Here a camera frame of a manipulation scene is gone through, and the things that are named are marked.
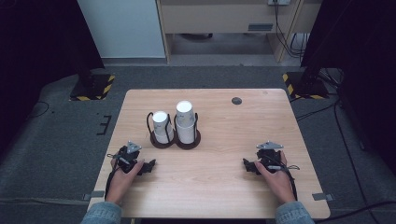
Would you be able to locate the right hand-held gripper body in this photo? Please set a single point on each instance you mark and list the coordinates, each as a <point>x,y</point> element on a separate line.
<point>268,156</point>

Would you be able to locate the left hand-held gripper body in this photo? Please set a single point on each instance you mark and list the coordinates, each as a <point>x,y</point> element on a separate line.
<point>127,157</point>

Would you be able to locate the stack of white paper cups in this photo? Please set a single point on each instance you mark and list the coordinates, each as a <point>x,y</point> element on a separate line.
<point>161,124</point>
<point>186,135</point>

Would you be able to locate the person's left hand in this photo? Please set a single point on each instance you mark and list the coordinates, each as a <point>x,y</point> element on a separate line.
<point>122,183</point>

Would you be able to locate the person's right hand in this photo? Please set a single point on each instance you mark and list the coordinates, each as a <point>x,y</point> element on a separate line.
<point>278,183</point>

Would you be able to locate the black tape floor mark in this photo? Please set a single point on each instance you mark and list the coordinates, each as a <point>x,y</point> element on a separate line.
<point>105,125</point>

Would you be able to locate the grey tape strip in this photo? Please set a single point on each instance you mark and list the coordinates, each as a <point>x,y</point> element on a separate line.
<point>93,195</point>
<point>322,196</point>

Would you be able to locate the round grey table grommet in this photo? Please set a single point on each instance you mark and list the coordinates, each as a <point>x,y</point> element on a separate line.
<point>236,100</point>

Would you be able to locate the hazard-striped black stand base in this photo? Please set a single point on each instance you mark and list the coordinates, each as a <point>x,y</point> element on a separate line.
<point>306,87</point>
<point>91,88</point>

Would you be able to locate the white panel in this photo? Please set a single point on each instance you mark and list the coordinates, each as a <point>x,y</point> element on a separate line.
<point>124,28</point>

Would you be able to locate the black curtain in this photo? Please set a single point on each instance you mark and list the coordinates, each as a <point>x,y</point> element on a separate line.
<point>37,46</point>
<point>364,62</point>

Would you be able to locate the beige wooden cabinet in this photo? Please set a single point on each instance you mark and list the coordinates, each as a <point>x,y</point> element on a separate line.
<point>218,17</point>

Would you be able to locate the white power strip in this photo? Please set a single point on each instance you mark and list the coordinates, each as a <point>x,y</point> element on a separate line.
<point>279,2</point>

